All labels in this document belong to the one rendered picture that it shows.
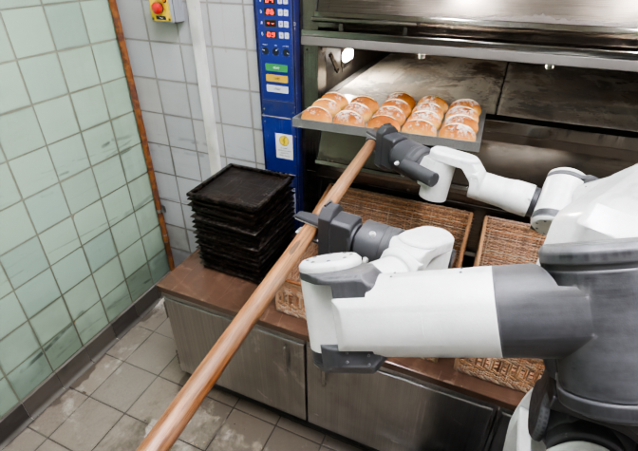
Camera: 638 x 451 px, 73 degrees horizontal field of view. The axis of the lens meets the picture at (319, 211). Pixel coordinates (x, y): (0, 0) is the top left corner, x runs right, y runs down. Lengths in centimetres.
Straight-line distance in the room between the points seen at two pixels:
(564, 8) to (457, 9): 28
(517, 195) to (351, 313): 62
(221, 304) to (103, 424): 79
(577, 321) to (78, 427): 197
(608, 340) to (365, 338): 21
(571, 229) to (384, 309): 25
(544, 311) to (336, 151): 131
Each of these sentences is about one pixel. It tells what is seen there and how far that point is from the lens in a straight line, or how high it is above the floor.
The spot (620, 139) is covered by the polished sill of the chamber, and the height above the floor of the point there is 117.
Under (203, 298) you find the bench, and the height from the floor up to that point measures 58.
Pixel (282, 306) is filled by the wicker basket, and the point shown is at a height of 61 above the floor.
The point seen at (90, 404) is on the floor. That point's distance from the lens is 221.
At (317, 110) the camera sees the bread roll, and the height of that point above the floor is 123.
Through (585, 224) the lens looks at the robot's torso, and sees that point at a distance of 56.
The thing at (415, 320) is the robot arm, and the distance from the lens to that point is 44.
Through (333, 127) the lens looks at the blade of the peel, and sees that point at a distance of 130.
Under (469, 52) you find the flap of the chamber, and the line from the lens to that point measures 131.
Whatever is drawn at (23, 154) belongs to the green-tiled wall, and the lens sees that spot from 186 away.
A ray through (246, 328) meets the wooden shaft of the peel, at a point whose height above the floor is 119.
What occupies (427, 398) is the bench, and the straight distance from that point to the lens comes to 147.
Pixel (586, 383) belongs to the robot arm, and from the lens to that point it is 46.
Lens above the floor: 164
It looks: 31 degrees down
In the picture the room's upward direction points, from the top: straight up
